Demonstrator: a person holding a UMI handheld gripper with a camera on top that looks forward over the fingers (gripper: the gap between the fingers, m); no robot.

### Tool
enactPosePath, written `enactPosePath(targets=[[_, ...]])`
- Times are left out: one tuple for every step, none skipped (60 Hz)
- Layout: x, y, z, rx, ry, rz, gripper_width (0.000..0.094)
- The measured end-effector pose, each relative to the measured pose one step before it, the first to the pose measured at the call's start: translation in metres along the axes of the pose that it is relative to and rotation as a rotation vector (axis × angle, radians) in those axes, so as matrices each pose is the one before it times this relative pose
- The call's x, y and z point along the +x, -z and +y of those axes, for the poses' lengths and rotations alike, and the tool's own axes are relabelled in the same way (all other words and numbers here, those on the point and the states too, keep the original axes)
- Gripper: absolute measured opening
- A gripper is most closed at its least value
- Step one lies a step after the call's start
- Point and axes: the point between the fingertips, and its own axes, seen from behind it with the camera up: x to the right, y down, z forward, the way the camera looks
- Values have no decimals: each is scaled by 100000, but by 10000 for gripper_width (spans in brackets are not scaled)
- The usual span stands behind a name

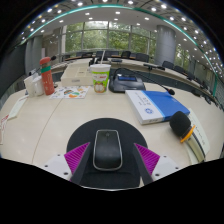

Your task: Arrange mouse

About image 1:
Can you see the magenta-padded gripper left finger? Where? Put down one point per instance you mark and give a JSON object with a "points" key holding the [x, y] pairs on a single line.
{"points": [[76, 157]]}

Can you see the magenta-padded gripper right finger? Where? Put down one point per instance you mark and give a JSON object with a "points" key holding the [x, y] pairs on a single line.
{"points": [[147, 158]]}

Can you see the black computer mouse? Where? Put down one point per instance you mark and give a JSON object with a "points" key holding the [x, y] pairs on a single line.
{"points": [[107, 150]]}

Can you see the black mouse pad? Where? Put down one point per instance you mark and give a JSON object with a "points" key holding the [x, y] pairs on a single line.
{"points": [[83, 133]]}

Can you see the blue and white book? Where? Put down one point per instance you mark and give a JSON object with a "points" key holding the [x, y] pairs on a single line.
{"points": [[160, 103]]}

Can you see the white printed paper sheet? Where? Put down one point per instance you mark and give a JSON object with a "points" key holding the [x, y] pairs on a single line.
{"points": [[200, 131]]}

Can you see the colourful sticker sheet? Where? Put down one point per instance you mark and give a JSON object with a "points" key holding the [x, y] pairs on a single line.
{"points": [[70, 92]]}

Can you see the cream paper sheet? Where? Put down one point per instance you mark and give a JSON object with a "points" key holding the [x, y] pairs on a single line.
{"points": [[17, 108]]}

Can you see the white storage box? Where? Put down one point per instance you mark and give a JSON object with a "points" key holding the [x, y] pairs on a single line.
{"points": [[76, 77]]}

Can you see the green printed paper cup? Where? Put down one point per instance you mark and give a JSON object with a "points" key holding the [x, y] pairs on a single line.
{"points": [[100, 80]]}

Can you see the red thermos bottle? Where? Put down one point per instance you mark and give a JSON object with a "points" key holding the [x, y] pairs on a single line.
{"points": [[47, 80]]}

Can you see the stack of white paper cups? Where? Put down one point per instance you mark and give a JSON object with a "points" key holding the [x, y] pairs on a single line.
{"points": [[29, 86]]}

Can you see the dark office chairs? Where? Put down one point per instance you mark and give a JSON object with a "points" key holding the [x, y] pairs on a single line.
{"points": [[141, 57]]}

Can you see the ceiling lights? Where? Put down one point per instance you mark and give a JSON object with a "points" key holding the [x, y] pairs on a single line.
{"points": [[116, 12]]}

